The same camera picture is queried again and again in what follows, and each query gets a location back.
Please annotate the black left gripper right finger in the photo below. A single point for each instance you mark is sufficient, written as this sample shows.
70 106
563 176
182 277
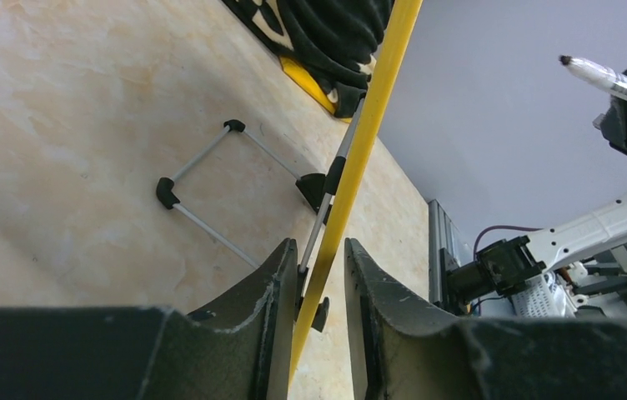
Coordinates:
403 347

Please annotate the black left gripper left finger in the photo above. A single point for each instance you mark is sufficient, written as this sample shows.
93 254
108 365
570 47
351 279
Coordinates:
238 346

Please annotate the white marker pen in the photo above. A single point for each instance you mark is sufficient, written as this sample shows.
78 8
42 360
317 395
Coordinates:
604 78

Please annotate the yellow framed whiteboard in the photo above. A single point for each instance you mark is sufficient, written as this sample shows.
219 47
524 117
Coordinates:
401 24

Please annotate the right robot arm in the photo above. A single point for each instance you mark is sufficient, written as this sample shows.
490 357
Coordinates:
506 267

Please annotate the yellow cloth under blanket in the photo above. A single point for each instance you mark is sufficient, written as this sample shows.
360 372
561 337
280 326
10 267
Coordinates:
308 83

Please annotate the black floral blanket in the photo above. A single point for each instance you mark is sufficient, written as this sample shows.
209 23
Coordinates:
334 41

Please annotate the aluminium frame rail right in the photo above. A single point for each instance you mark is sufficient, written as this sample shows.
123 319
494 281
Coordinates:
447 250

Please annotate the white perforated cable tray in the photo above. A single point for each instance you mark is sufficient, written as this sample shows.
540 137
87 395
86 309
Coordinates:
544 297

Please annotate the metal whiteboard stand frame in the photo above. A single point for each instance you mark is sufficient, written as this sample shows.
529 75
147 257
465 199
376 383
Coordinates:
239 186

